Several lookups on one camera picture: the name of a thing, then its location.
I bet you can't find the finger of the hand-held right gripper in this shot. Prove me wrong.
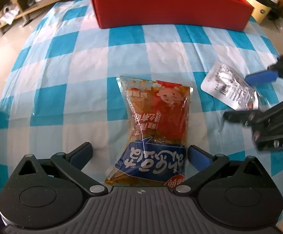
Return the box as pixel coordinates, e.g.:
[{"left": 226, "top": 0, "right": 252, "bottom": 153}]
[
  {"left": 223, "top": 100, "right": 283, "bottom": 128},
  {"left": 244, "top": 54, "right": 283, "bottom": 87}
]

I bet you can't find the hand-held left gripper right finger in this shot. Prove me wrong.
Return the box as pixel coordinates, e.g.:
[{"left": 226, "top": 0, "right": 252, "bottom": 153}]
[{"left": 172, "top": 144, "right": 275, "bottom": 197}]

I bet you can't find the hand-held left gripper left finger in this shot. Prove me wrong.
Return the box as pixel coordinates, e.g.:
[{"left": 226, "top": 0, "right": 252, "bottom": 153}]
[{"left": 8, "top": 142, "right": 109, "bottom": 197}]

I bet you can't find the small white silver packet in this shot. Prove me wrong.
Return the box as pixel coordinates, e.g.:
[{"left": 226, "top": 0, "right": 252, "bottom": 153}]
[{"left": 201, "top": 61, "right": 261, "bottom": 110}]

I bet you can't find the red blue snack packet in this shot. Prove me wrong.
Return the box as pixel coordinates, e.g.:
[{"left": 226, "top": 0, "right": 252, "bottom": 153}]
[{"left": 104, "top": 75, "right": 194, "bottom": 188}]

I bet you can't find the red cardboard box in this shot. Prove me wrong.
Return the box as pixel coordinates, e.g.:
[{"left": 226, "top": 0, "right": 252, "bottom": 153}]
[{"left": 90, "top": 0, "right": 254, "bottom": 33}]

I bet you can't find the yellow trash bin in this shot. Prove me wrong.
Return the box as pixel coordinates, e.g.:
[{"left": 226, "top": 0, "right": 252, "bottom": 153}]
[{"left": 241, "top": 0, "right": 280, "bottom": 25}]

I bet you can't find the blue white checked tablecloth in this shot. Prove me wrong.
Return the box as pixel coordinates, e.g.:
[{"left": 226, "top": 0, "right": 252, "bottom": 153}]
[{"left": 0, "top": 0, "right": 283, "bottom": 225}]

